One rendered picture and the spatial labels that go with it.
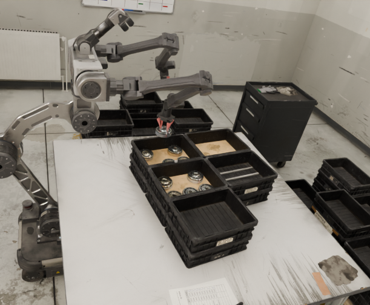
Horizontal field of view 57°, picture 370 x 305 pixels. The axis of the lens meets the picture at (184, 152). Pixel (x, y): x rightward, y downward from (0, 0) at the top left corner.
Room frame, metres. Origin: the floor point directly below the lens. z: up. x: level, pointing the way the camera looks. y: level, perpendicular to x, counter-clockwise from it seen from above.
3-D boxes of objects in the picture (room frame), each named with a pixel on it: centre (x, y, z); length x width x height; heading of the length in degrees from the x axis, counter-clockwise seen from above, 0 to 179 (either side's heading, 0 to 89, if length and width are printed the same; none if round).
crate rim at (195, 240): (1.36, -0.22, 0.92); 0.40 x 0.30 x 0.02; 124
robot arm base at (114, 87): (1.51, 0.40, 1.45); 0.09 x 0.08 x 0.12; 26
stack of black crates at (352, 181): (2.61, -1.48, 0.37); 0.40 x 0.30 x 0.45; 27
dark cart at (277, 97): (3.42, -0.85, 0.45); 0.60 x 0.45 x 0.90; 116
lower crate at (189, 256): (1.36, -0.22, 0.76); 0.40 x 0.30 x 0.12; 124
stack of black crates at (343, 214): (2.08, -1.30, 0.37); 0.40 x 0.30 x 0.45; 26
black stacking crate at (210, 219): (1.36, -0.22, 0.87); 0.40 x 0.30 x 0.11; 124
